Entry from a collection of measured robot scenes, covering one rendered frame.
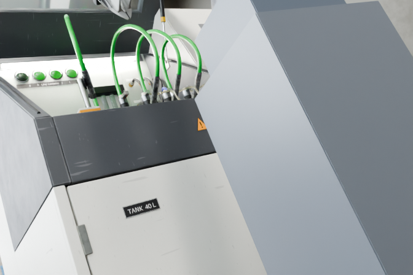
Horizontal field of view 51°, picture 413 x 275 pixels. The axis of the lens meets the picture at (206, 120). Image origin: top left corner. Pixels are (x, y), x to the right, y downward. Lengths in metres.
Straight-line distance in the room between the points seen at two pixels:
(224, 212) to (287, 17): 0.59
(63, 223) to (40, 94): 0.82
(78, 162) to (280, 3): 0.55
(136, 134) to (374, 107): 0.61
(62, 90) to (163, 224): 0.85
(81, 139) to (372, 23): 0.64
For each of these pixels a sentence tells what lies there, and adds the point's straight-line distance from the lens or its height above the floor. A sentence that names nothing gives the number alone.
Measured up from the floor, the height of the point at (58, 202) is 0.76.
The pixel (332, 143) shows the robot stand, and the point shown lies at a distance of 0.54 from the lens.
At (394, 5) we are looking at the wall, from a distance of 3.08.
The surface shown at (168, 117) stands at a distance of 1.11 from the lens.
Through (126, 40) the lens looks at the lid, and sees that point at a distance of 1.88.
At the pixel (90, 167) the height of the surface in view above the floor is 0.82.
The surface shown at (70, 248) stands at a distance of 0.92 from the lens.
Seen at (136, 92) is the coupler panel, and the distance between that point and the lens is 1.79.
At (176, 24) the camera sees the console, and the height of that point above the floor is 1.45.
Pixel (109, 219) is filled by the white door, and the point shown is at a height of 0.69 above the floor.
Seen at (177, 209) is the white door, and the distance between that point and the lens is 1.02.
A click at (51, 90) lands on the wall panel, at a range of 1.69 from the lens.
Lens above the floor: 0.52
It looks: 18 degrees up
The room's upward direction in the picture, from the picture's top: 23 degrees counter-clockwise
